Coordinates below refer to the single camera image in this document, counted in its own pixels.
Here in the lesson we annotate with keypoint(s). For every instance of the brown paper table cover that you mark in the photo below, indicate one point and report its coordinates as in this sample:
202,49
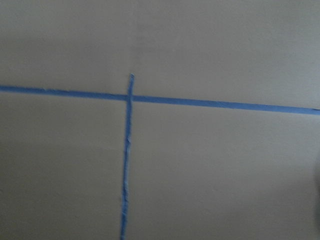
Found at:
159,119

